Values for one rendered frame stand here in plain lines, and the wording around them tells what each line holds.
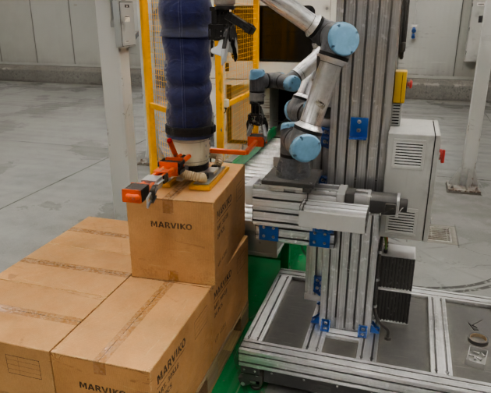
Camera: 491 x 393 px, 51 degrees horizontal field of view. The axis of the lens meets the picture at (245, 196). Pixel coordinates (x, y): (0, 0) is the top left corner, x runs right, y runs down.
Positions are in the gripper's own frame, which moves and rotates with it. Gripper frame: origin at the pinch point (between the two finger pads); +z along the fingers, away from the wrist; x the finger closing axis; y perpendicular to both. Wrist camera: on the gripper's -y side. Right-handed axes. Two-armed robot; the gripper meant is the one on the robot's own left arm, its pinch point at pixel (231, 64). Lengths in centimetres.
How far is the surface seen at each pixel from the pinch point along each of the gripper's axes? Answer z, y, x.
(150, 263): 89, 41, -4
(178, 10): -18.5, 30.7, -23.5
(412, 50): 58, -63, -956
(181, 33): -9.3, 29.9, -23.8
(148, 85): 37, 134, -191
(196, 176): 50, 22, -17
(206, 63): 3.3, 22.4, -32.2
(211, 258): 84, 12, -6
